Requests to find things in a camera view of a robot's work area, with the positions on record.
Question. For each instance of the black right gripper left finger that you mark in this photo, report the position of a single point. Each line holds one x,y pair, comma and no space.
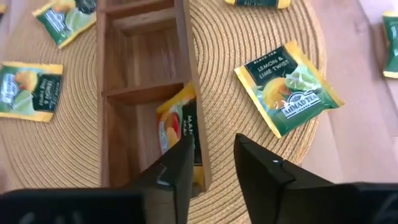
171,186

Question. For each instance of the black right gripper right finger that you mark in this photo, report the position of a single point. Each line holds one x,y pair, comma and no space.
264,186

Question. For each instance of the orange mango tea bag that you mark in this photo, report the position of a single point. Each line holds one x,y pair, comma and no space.
174,124

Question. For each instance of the green lemon lime tea bag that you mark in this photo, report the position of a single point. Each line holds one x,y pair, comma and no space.
391,43
65,18
287,88
29,90
258,3

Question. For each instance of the wooden compartment tea box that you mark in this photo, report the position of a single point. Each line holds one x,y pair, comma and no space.
146,56

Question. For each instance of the round woven straw placemat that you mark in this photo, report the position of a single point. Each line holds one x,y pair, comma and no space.
224,37

